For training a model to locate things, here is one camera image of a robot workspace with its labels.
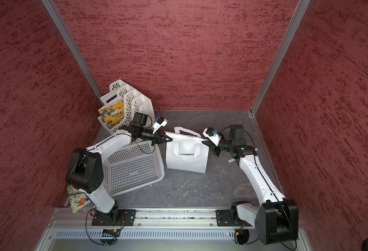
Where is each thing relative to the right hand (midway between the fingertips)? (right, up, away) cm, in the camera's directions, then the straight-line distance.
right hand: (205, 142), depth 79 cm
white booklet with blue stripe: (-56, +25, +15) cm, 64 cm away
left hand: (-19, 0, +2) cm, 19 cm away
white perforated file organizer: (-41, +23, +12) cm, 49 cm away
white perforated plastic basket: (-41, -16, +11) cm, 45 cm away
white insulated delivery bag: (-9, -5, 0) cm, 11 cm away
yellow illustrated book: (-57, +16, +18) cm, 62 cm away
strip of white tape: (+18, -13, +15) cm, 27 cm away
